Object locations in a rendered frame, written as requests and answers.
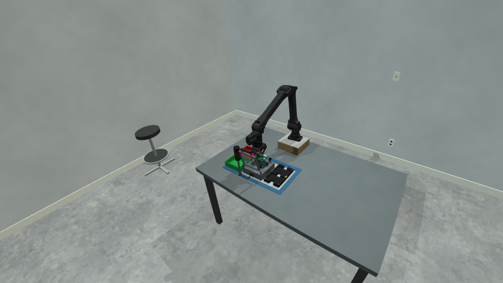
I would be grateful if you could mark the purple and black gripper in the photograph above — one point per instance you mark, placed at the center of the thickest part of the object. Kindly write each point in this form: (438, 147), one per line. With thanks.
(259, 146)

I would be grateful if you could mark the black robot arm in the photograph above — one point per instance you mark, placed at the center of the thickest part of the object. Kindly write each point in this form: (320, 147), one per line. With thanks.
(293, 123)

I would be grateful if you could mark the green circuit board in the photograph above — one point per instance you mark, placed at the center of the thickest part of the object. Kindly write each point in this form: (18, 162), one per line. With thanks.
(262, 157)

